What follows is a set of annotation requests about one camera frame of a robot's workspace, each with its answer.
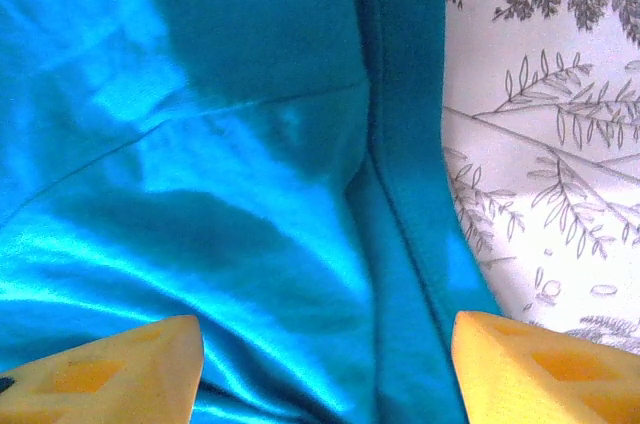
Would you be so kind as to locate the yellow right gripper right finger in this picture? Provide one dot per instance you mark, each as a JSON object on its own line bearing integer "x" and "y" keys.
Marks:
{"x": 550, "y": 384}

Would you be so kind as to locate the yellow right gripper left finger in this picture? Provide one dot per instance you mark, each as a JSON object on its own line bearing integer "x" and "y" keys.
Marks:
{"x": 110, "y": 384}

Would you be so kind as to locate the blue t-shirt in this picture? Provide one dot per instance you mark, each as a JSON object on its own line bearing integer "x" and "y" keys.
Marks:
{"x": 225, "y": 144}

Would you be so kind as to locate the floral tablecloth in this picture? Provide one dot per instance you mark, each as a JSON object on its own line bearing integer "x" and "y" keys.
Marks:
{"x": 550, "y": 144}

